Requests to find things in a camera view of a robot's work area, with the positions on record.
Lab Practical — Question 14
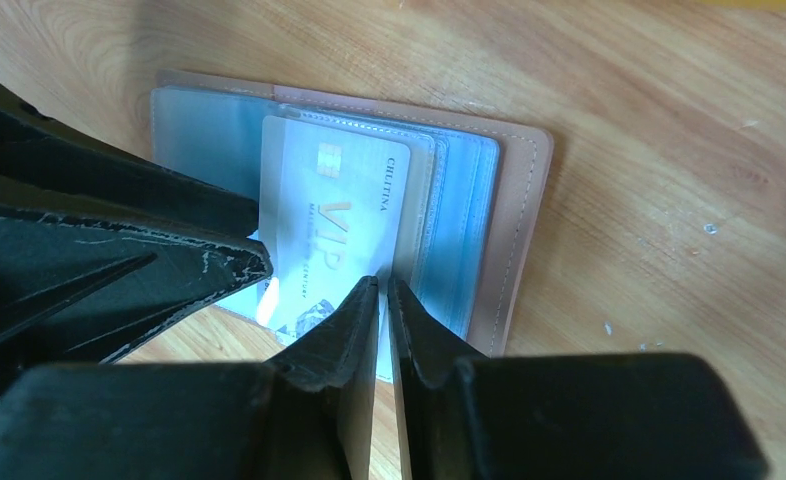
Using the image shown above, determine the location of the beige leather card holder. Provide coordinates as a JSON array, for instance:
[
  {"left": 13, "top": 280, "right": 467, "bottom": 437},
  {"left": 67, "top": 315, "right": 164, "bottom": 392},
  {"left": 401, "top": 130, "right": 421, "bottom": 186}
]
[{"left": 156, "top": 69, "right": 554, "bottom": 357}]

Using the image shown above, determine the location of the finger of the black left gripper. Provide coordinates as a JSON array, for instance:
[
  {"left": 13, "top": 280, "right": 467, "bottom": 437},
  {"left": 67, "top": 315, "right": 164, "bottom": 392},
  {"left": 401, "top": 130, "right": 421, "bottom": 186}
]
[
  {"left": 0, "top": 204, "right": 272, "bottom": 396},
  {"left": 0, "top": 83, "right": 259, "bottom": 237}
]

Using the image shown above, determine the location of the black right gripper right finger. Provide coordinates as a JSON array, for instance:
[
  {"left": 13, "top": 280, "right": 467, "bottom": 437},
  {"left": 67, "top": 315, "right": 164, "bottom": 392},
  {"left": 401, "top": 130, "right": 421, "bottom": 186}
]
[{"left": 388, "top": 280, "right": 768, "bottom": 479}]

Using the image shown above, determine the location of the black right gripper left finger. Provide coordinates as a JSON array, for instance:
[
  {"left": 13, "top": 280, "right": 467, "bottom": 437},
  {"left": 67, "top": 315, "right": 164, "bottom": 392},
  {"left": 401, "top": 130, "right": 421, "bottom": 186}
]
[{"left": 0, "top": 276, "right": 379, "bottom": 479}]

